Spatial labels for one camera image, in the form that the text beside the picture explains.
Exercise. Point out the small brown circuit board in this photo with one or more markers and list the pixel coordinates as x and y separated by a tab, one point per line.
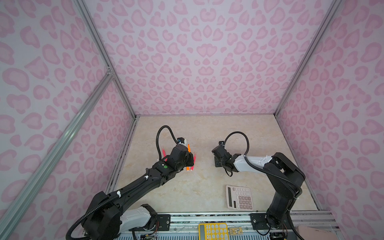
235	231

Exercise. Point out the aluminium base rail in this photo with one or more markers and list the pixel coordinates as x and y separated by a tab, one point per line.
297	225

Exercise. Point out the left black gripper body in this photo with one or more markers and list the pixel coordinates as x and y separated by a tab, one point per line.
188	161

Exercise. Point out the aluminium frame strut left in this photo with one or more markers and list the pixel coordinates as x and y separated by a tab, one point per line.
21	204

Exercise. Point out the yellow calculator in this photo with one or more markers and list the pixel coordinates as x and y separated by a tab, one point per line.
213	231

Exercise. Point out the pink desk calculator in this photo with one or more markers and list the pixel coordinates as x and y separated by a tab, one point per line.
239	198

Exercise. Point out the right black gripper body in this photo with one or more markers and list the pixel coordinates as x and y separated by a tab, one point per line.
218	163

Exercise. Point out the pink highlighter pen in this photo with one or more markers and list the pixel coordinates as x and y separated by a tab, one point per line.
194	159
164	153

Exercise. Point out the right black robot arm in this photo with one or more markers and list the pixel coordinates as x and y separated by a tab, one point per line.
285	177

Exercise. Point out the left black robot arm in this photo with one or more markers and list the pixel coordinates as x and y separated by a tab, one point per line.
103	218

